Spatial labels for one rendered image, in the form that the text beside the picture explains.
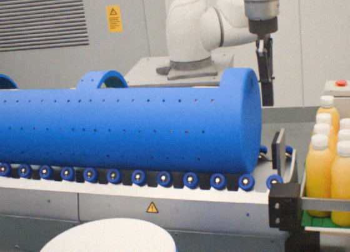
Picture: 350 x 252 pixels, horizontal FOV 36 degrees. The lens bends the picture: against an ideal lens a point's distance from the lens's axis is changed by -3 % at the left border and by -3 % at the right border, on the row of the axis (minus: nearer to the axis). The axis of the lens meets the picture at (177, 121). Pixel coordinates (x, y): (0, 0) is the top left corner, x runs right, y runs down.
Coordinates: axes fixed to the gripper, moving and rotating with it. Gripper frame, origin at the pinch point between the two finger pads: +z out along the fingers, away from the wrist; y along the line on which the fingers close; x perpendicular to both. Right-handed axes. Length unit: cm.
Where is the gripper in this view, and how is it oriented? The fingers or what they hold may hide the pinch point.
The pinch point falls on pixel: (267, 92)
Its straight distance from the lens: 148.1
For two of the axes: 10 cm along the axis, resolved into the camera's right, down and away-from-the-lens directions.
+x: -9.5, -0.1, 3.2
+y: 3.0, -3.6, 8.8
